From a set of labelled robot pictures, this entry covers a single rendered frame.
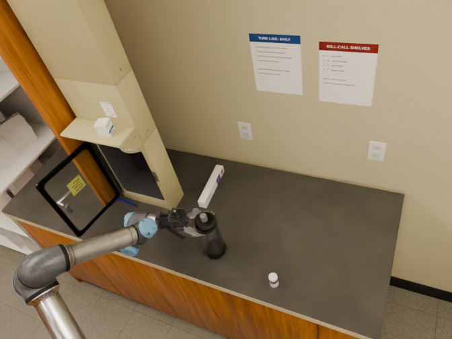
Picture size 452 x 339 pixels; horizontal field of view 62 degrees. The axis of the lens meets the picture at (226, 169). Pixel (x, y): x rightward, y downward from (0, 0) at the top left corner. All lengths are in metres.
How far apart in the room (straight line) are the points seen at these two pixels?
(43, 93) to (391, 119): 1.41
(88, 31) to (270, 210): 1.10
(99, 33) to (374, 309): 1.41
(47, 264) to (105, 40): 0.77
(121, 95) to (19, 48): 0.42
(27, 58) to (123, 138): 0.47
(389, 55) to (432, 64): 0.14
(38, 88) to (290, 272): 1.28
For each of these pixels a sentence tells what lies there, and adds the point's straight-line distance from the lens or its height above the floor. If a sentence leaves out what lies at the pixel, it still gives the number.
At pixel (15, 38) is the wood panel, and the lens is 1.67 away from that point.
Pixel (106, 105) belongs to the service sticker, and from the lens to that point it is 1.59.
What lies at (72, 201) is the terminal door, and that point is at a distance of 1.91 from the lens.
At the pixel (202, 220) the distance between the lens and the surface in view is 1.57.
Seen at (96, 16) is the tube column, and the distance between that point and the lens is 1.41.
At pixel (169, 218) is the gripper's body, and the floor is 1.21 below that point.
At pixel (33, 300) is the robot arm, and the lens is 1.48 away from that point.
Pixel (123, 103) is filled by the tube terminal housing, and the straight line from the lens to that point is 1.52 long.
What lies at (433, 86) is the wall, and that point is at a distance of 1.58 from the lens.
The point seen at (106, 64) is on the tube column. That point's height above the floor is 1.80.
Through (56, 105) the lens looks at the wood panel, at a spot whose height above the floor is 1.58.
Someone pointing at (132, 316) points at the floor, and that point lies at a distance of 2.86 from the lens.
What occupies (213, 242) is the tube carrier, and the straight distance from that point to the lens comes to 1.64.
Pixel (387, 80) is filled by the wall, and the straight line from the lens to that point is 1.57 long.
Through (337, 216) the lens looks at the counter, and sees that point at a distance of 1.83.
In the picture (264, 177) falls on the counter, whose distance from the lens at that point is 2.00.
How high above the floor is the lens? 2.43
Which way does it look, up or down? 46 degrees down
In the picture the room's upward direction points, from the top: 15 degrees counter-clockwise
